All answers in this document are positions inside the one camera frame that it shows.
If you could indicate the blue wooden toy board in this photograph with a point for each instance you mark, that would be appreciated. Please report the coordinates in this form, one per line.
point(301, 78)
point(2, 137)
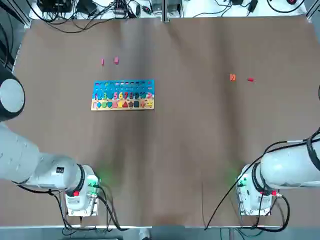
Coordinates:
point(125, 88)

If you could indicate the pink rounded block piece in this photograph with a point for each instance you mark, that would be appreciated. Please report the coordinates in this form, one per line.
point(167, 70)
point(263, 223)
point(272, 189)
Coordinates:
point(116, 60)

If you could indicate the pink number one piece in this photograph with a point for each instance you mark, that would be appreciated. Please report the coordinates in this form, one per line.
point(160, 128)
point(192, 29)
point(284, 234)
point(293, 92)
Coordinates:
point(102, 61)

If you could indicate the orange number ten piece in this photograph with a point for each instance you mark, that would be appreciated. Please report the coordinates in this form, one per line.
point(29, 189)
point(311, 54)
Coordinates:
point(232, 77)

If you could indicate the red block piece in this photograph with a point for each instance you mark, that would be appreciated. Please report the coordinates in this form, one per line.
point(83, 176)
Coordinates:
point(251, 79)

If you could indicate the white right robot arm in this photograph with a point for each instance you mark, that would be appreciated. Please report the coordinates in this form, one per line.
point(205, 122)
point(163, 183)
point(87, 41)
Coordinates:
point(287, 170)

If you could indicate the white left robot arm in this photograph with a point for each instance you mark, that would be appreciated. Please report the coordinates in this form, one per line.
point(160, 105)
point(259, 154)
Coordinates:
point(37, 162)

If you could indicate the yellow equals sign piece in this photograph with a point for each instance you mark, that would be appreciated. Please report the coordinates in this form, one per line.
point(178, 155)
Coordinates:
point(149, 104)

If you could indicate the orange plus sign piece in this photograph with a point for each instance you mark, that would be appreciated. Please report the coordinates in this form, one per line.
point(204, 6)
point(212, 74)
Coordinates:
point(143, 104)

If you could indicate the pink greater-than sign piece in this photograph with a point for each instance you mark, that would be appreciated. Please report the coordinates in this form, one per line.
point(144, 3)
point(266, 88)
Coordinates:
point(150, 95)

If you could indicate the teal square piece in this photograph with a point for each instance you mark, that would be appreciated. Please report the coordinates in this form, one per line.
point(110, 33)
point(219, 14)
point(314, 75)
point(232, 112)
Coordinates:
point(137, 104)

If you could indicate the dark mauve star piece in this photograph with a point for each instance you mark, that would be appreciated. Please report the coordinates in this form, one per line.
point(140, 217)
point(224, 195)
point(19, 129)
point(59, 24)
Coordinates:
point(131, 104)

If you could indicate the blue number nine piece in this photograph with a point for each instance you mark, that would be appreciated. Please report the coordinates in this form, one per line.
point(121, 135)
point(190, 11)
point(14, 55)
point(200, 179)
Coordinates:
point(137, 94)

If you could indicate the red triangle piece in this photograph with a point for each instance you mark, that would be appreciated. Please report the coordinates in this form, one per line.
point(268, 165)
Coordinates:
point(126, 105)

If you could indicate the mauve number eight piece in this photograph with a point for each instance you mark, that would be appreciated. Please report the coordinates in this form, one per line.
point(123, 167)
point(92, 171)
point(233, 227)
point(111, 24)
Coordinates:
point(131, 95)

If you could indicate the yellow pentagon piece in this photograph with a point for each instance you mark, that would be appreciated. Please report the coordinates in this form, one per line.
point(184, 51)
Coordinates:
point(121, 105)

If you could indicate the red number seven piece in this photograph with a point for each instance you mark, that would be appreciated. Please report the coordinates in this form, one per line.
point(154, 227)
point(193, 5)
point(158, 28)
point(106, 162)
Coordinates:
point(126, 93)

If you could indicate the yellow number six piece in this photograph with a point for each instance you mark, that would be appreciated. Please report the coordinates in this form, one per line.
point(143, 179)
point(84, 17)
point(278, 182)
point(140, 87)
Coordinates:
point(120, 96)

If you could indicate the pink trapezoid piece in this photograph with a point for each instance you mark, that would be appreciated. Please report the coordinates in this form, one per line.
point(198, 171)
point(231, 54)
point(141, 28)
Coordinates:
point(115, 105)

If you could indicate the pink number five piece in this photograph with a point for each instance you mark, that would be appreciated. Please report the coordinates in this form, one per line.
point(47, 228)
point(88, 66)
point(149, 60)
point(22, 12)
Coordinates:
point(115, 95)

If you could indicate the teal heart piece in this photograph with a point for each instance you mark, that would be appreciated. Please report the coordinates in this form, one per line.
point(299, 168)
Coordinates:
point(110, 104)

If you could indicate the teal number four piece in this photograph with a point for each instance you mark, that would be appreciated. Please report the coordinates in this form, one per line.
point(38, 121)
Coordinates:
point(110, 96)

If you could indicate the green circle piece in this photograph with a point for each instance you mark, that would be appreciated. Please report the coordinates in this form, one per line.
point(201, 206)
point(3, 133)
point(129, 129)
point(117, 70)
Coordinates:
point(104, 104)

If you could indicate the green number three piece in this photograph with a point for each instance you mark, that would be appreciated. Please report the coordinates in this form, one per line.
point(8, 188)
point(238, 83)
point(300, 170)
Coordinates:
point(105, 95)

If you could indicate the blue shape piece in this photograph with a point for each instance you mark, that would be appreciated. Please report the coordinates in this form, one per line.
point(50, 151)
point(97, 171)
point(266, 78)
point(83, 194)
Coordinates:
point(99, 104)

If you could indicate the blue number two piece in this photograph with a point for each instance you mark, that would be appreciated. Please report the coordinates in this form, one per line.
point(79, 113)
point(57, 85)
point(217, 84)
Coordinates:
point(99, 95)

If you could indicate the dark power supply box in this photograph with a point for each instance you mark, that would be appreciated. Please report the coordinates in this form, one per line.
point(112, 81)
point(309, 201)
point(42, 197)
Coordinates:
point(157, 6)

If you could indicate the grey metal box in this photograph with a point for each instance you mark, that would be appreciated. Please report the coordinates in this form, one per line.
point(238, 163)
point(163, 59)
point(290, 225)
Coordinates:
point(174, 7)

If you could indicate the white desk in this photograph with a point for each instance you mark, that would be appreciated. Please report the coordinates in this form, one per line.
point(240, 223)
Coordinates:
point(200, 10)

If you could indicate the black power adapter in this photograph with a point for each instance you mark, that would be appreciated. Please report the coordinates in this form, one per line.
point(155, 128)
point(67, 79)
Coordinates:
point(252, 5)
point(236, 2)

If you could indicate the black device box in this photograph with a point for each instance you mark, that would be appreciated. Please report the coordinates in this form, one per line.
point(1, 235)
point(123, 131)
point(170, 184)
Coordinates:
point(55, 5)

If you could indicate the aluminium post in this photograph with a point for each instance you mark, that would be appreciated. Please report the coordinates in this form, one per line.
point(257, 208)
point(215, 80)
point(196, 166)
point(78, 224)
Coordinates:
point(165, 10)

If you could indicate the aluminium frame profile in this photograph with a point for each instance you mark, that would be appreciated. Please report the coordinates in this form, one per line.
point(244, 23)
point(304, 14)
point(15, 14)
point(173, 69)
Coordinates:
point(27, 22)
point(312, 10)

